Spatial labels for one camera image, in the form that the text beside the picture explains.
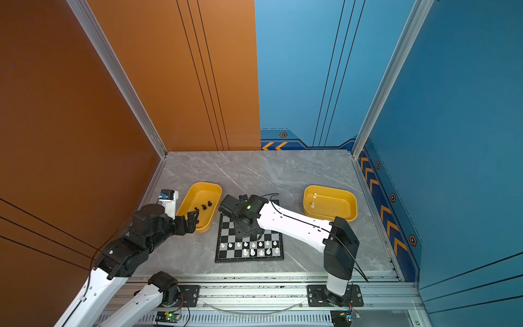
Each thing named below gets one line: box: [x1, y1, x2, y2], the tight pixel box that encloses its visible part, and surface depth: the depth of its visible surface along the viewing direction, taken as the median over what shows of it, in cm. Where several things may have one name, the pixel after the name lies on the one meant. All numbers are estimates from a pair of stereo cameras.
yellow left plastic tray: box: [176, 181, 223, 233], surface depth 101 cm
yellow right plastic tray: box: [303, 184, 358, 223], surface depth 101 cm
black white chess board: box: [215, 212, 284, 263], surface depth 84 cm
